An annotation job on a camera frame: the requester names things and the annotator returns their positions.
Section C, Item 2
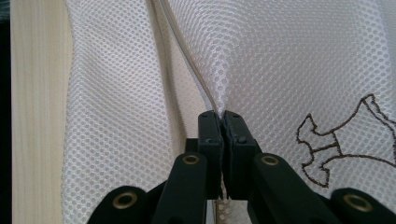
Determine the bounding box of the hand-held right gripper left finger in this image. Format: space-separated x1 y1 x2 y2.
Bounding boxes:
151 110 224 224

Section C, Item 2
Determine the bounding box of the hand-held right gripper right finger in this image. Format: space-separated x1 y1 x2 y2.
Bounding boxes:
223 110 340 224

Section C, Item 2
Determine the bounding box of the white mesh laundry bag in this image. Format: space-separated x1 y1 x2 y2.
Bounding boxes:
60 0 396 224

